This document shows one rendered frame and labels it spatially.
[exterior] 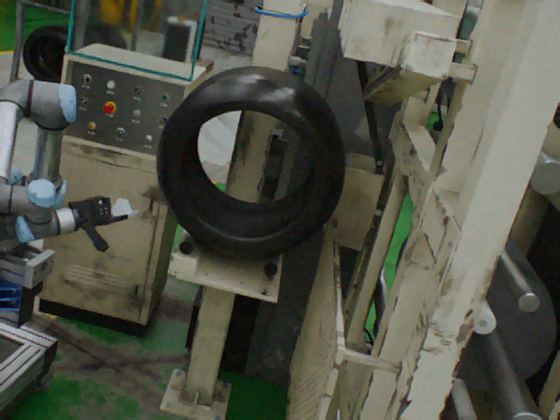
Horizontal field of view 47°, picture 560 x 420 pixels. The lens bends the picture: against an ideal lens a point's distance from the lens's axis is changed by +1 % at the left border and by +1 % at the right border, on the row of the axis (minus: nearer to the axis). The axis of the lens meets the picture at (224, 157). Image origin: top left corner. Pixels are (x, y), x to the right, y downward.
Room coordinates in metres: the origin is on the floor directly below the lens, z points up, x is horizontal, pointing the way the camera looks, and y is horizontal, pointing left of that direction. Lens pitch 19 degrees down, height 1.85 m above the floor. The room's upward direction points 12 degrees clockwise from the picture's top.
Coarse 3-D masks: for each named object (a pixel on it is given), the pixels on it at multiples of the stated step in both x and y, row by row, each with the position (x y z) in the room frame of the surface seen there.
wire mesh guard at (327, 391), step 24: (336, 240) 1.94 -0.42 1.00; (336, 264) 1.76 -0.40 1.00; (312, 288) 2.20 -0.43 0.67; (336, 288) 1.61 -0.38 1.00; (312, 312) 2.02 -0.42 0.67; (336, 312) 1.49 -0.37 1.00; (312, 336) 1.85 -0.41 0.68; (336, 336) 1.38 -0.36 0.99; (312, 360) 1.74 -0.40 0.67; (336, 360) 1.32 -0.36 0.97; (312, 384) 1.58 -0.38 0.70; (288, 408) 1.93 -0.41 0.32
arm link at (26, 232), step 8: (24, 216) 1.60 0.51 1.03; (56, 216) 1.64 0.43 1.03; (16, 224) 1.61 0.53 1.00; (24, 224) 1.59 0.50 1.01; (32, 224) 1.58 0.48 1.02; (48, 224) 1.61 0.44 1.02; (56, 224) 1.63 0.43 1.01; (16, 232) 1.61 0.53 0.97; (24, 232) 1.58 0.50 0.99; (32, 232) 1.59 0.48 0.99; (40, 232) 1.60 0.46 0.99; (48, 232) 1.61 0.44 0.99; (56, 232) 1.63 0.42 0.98; (24, 240) 1.58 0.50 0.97; (32, 240) 1.60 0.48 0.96
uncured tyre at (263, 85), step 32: (192, 96) 1.89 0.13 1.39; (224, 96) 1.85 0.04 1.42; (256, 96) 1.84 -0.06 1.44; (288, 96) 1.85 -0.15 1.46; (320, 96) 2.05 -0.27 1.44; (192, 128) 1.85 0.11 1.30; (320, 128) 1.84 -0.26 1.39; (160, 160) 1.88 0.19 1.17; (192, 160) 2.14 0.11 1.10; (320, 160) 1.82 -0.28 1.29; (192, 192) 2.11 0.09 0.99; (320, 192) 1.82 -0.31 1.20; (192, 224) 1.85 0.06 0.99; (224, 224) 2.07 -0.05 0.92; (256, 224) 2.09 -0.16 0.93; (288, 224) 1.84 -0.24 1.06; (320, 224) 1.84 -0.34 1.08; (256, 256) 1.86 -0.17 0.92
